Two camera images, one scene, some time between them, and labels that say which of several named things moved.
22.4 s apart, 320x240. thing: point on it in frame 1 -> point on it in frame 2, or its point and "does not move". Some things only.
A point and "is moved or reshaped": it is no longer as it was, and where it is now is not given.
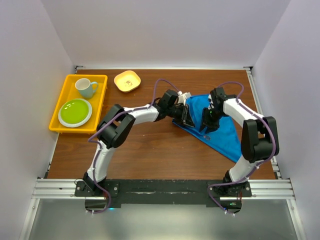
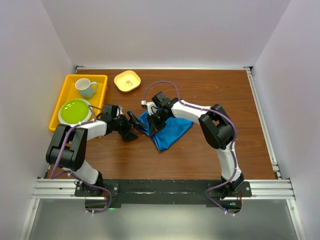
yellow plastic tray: (70, 92) does not move
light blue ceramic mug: (86, 88) does not move
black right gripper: (211, 126) -> (154, 127)
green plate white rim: (75, 113) does not move
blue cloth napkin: (226, 137) is moved or reshaped
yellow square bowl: (127, 81) does not move
